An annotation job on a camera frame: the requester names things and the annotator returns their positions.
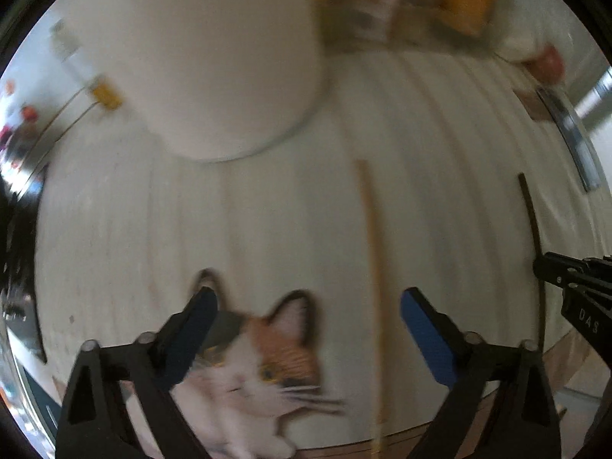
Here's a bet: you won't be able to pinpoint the dark wooden chopstick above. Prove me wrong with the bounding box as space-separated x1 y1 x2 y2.
518 173 549 351

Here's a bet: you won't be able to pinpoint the large white cylinder container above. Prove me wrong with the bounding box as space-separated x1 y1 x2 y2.
61 0 332 163

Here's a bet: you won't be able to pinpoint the black object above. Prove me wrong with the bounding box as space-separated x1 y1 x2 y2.
0 163 49 365

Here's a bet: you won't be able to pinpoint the red round object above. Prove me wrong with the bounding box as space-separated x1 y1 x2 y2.
521 44 568 83

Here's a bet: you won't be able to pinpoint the light wooden chopstick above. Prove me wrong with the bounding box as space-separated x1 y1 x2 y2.
354 160 387 459

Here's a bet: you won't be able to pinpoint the yellow and white boxes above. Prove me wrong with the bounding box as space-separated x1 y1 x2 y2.
306 0 508 56

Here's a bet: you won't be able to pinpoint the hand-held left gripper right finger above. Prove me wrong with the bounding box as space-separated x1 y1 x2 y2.
400 288 563 459

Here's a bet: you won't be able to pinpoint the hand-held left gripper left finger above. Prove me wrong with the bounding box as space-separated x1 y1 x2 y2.
55 287 221 459

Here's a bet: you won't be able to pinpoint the striped tablecloth with cat print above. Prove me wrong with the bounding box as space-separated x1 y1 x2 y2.
36 48 612 459

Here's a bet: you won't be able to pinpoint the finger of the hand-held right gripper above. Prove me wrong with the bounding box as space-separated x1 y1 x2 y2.
534 268 584 293
533 252 612 274

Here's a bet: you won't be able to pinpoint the yellow box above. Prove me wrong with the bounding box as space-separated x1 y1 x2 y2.
90 75 126 116

